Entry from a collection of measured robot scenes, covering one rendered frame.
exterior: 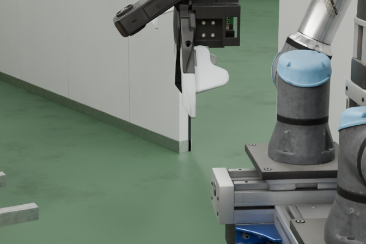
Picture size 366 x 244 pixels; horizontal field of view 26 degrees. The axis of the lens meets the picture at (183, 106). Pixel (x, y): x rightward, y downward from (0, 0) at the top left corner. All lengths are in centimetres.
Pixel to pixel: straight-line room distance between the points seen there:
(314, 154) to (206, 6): 80
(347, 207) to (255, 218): 50
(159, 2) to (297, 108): 78
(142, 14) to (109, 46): 509
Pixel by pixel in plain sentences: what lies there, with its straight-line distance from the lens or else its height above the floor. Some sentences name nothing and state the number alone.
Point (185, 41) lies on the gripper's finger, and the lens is 99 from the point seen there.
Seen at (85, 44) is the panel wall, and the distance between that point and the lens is 644.
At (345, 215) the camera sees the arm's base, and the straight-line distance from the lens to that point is 131.
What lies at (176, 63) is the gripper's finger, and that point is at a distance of 110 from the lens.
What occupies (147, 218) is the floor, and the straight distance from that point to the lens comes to 431.
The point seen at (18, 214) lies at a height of 95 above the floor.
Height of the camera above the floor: 156
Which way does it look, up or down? 13 degrees down
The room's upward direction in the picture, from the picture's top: straight up
